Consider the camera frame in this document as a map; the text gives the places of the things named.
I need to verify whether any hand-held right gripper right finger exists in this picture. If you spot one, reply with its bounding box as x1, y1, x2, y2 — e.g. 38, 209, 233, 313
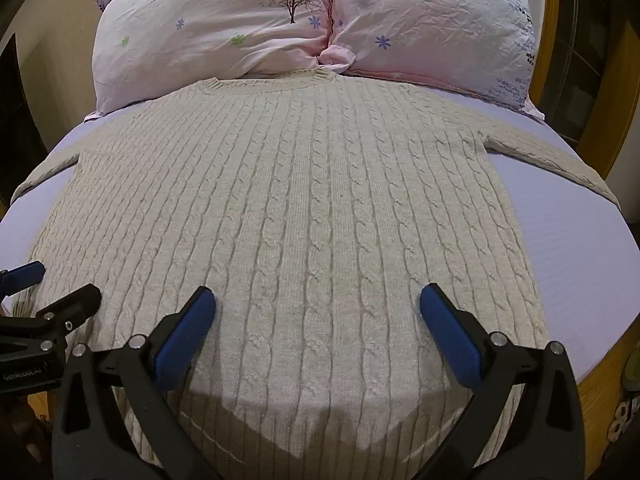
415, 283, 587, 480

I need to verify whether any beige cable-knit sweater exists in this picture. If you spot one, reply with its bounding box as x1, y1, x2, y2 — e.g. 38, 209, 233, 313
10, 69, 621, 480

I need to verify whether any grey green shoe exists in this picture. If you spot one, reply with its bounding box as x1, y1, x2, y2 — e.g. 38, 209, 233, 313
620, 340, 640, 392

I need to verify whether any pink pillow with flower print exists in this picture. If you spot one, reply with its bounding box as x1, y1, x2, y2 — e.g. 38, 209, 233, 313
320, 0, 546, 122

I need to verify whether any pink pillow with tree print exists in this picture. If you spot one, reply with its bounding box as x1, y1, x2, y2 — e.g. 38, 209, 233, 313
91, 0, 337, 114

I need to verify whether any bed with lavender sheet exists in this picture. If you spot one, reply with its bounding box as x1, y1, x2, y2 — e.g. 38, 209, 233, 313
27, 0, 640, 480

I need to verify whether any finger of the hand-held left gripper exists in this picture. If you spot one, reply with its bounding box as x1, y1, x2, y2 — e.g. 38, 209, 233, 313
0, 261, 47, 301
0, 283, 103, 348

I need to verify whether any white patterned slipper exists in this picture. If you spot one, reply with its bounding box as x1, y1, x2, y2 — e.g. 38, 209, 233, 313
607, 394, 640, 443

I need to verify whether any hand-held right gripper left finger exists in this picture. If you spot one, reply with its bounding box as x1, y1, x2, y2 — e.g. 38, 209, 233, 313
52, 286, 224, 480

